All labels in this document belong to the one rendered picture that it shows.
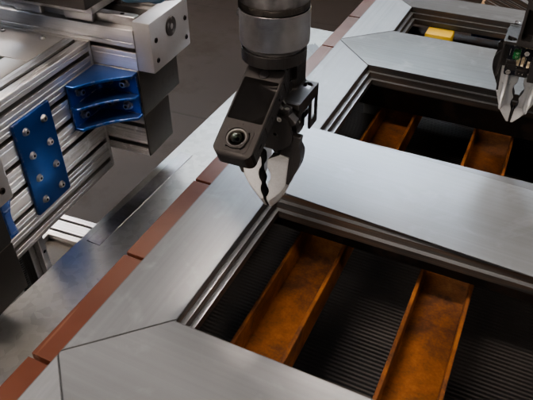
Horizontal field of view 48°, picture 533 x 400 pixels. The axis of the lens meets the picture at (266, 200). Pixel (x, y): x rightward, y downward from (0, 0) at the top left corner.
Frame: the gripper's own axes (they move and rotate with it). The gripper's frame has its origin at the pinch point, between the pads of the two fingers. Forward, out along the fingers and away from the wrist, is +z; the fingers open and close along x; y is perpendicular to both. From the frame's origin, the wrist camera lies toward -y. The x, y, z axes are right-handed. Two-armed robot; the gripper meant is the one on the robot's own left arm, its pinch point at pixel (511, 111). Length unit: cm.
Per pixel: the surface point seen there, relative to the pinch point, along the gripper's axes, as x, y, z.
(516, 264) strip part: 5.7, 27.6, 5.8
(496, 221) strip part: 2.1, 20.2, 5.8
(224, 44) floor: -152, -176, 91
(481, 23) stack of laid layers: -12, -51, 7
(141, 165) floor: -127, -64, 91
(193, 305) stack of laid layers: -28, 50, 7
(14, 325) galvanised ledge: -58, 53, 23
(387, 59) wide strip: -25.3, -21.1, 5.8
